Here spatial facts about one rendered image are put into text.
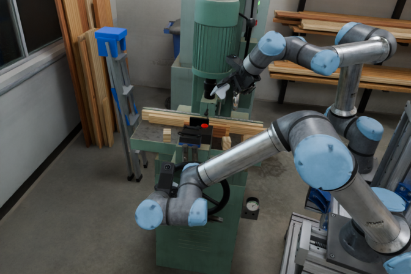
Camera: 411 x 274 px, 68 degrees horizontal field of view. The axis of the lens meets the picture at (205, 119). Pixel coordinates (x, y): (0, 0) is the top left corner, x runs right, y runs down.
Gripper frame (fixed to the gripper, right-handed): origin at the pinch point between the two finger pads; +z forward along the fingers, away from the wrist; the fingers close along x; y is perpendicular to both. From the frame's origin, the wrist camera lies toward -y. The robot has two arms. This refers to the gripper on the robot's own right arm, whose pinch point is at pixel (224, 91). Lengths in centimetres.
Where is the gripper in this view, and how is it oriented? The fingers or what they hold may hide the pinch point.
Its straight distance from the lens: 124.7
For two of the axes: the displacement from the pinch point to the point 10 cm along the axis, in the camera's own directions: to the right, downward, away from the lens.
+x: 8.4, -2.0, 5.0
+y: 3.8, 8.8, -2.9
